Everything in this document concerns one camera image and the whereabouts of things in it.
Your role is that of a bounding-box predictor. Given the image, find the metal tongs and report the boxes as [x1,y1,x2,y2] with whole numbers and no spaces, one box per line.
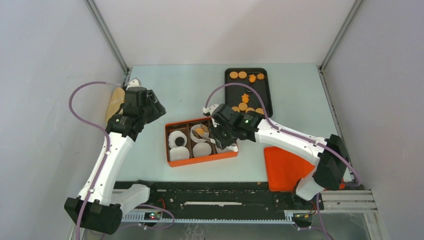
[191,123,221,145]

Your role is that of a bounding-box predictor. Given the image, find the black cookie tray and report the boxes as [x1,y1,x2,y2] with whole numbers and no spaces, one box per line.
[224,67,273,117]

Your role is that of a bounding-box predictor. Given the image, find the round orange cookie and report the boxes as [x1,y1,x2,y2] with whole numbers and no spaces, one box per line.
[245,107,256,113]
[231,106,240,113]
[238,71,247,79]
[229,71,239,79]
[237,102,248,112]
[194,127,205,136]
[255,108,264,115]

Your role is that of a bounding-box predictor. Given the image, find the orange cookie box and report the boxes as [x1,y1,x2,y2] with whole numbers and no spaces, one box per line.
[164,117,239,168]

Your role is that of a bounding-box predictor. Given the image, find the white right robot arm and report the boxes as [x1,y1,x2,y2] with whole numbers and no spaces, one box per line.
[202,103,349,209]

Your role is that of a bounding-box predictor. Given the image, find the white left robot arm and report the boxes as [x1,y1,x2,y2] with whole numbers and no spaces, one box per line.
[64,86,166,235]

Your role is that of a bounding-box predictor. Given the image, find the white paper cup liner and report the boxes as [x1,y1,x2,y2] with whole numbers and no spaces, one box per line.
[192,142,212,158]
[215,144,239,154]
[169,146,190,162]
[190,124,210,144]
[168,130,188,149]

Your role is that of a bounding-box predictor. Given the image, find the yellow cloth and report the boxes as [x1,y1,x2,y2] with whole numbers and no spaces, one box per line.
[105,87,125,123]

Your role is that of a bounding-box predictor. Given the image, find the star orange cookie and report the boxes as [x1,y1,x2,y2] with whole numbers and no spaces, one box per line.
[241,93,250,104]

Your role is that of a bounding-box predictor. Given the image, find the small flower orange cookie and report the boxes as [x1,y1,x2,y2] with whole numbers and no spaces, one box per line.
[256,73,265,80]

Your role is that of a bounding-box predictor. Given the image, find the orange box lid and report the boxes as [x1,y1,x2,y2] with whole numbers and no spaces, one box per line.
[263,146,346,200]

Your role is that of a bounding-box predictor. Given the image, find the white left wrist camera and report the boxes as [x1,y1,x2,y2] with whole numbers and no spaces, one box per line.
[126,78,142,90]

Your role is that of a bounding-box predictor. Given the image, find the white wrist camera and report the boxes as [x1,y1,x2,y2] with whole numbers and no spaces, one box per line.
[202,104,220,117]
[126,78,142,90]

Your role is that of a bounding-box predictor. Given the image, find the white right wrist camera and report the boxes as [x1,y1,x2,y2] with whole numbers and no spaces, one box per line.
[202,104,220,117]

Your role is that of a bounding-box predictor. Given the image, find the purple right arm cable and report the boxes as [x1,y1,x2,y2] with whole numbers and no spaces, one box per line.
[203,82,363,240]

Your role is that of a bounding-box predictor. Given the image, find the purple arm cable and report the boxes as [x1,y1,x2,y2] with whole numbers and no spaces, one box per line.
[203,82,363,240]
[68,81,176,240]

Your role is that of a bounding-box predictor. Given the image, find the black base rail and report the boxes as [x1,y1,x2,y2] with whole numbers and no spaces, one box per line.
[122,180,324,224]

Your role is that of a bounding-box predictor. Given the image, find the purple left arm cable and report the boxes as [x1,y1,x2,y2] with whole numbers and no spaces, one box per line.
[68,81,176,240]

